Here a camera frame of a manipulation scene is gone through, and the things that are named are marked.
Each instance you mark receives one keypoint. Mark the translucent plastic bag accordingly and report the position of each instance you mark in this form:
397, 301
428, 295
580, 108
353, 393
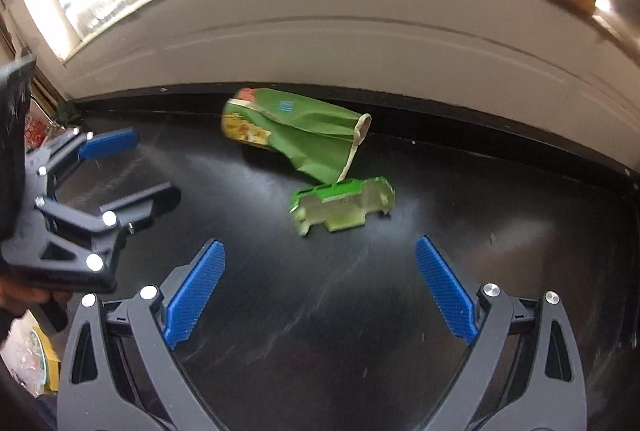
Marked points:
30, 356

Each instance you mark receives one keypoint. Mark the person's dark clothing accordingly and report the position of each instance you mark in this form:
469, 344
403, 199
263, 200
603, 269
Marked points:
30, 413

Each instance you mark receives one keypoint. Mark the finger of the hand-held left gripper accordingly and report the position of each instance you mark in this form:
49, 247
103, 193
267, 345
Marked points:
145, 201
107, 143

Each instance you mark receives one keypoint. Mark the person's left hand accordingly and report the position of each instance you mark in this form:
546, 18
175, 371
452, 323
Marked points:
20, 295

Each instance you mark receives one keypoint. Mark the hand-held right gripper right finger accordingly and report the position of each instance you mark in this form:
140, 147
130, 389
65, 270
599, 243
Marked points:
445, 291

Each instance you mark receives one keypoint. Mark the large green paper bag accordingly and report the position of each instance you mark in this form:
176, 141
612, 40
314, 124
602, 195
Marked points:
310, 131

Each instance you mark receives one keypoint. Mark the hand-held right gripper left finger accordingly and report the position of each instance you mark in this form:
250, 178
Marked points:
195, 296

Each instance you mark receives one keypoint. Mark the dark green scrub pad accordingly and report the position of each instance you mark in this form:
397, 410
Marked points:
66, 113

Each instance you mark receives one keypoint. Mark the red printed packet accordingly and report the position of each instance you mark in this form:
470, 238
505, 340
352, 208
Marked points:
37, 131

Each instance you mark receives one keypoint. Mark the green cardboard carton piece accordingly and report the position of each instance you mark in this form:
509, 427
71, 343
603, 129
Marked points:
345, 211

